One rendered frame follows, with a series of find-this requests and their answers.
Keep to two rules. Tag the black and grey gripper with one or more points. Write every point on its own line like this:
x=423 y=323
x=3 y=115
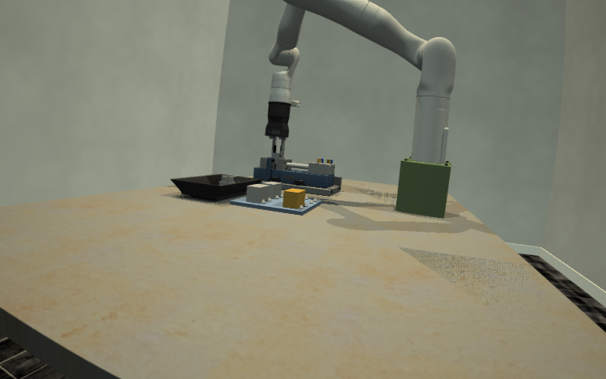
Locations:
x=278 y=116

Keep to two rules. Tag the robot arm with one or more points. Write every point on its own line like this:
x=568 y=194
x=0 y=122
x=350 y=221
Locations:
x=363 y=17

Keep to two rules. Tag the yellow-orange block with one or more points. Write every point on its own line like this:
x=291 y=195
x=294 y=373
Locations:
x=293 y=198

